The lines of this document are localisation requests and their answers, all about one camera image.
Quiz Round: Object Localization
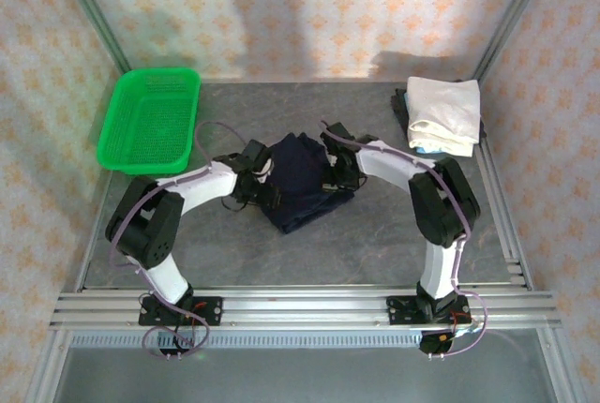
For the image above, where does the navy blue t-shirt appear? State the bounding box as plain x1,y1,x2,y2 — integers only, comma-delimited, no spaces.
256,133,356,235

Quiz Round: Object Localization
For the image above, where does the white t-shirt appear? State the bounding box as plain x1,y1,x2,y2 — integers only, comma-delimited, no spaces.
405,75,482,158

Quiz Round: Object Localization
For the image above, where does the green plastic basket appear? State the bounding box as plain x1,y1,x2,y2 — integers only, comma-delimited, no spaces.
96,67,203,175

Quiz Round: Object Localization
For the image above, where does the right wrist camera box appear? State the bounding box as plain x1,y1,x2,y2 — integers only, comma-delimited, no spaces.
320,122,356,147

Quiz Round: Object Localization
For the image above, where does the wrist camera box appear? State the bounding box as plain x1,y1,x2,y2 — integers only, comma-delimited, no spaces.
320,122,356,147
241,139,275,183

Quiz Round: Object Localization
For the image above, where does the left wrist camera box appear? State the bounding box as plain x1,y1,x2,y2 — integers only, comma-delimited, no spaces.
241,139,275,183

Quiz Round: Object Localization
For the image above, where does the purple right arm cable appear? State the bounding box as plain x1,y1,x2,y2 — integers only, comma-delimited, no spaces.
320,119,491,358

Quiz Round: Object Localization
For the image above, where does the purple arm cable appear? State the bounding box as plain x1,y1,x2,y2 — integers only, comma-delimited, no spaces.
107,120,248,361
320,119,491,358

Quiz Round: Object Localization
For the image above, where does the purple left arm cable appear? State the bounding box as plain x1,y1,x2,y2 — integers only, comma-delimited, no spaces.
107,120,248,361

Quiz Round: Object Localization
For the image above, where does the long aluminium mounting rail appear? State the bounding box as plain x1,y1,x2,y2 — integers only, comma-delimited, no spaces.
49,286,563,329

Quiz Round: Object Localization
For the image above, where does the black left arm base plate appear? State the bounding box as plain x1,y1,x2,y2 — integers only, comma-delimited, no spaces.
138,296,224,327

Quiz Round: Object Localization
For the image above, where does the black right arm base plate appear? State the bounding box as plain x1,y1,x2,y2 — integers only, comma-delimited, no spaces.
384,294,470,327

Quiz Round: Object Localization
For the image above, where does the slotted grey cable duct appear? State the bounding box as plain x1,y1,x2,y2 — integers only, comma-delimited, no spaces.
69,333,423,349

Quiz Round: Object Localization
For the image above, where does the black cable connector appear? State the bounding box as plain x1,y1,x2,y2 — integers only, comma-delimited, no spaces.
419,333,455,360

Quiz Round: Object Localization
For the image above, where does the aluminium frame post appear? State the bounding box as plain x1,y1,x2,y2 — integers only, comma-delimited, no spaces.
471,0,557,90
49,0,142,90

